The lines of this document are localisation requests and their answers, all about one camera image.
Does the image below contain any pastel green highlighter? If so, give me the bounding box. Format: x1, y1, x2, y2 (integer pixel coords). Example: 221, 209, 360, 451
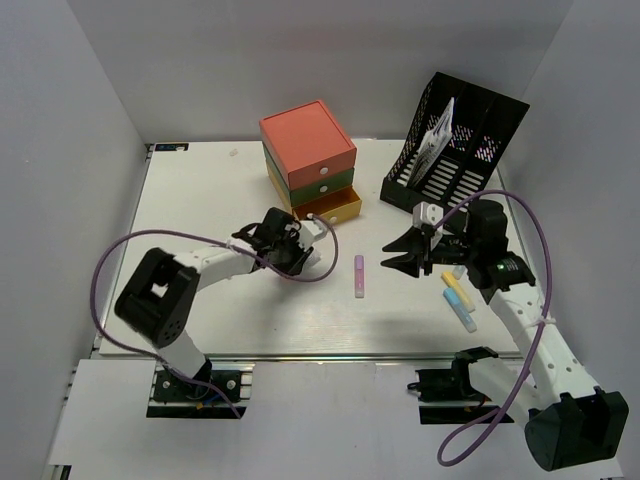
452, 265, 466, 280

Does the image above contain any coral top drawer box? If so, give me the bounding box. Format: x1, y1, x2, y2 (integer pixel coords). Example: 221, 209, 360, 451
259, 100, 357, 190

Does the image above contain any pastel blue highlighter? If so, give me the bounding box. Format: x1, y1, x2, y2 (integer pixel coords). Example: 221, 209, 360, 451
443, 287, 477, 333

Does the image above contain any white printed paper booklet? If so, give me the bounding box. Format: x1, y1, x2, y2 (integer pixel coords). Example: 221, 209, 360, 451
407, 97, 455, 188

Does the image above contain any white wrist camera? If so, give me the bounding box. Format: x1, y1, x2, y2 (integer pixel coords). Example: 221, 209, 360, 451
412, 202, 444, 229
298, 219, 329, 269

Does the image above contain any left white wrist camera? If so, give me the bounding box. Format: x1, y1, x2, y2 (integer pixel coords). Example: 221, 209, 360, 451
298, 219, 329, 269

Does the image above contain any yellow bottom drawer box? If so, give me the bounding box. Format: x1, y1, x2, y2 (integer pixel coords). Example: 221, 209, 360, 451
267, 167, 362, 225

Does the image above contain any pastel purple highlighter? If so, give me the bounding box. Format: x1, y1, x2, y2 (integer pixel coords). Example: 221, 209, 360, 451
354, 255, 365, 299

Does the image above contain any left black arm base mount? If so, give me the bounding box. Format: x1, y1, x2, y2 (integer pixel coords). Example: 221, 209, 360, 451
146, 362, 254, 420

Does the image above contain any green drawer box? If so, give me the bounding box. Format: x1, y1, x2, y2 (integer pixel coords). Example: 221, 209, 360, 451
264, 150, 355, 208

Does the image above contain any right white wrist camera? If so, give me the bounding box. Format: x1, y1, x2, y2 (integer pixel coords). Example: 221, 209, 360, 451
412, 202, 444, 229

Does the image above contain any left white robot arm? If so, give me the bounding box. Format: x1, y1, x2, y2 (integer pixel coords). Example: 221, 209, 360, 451
114, 207, 328, 399

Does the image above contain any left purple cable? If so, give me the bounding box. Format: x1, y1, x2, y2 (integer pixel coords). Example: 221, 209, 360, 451
88, 214, 341, 419

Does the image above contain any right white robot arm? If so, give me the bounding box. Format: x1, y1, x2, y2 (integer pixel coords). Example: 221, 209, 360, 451
382, 199, 629, 471

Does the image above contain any black label sticker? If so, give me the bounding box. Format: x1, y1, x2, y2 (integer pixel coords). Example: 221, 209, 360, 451
154, 143, 189, 152

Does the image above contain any black three-slot file holder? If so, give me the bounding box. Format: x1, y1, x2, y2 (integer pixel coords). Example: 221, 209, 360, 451
380, 72, 530, 212

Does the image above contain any pastel yellow highlighter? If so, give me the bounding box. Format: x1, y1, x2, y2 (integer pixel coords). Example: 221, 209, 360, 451
441, 271, 475, 313

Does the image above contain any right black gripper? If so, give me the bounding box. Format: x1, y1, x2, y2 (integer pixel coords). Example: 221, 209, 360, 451
381, 224, 479, 277

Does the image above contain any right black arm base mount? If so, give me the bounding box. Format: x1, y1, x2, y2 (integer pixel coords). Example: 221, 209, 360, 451
406, 347, 499, 425

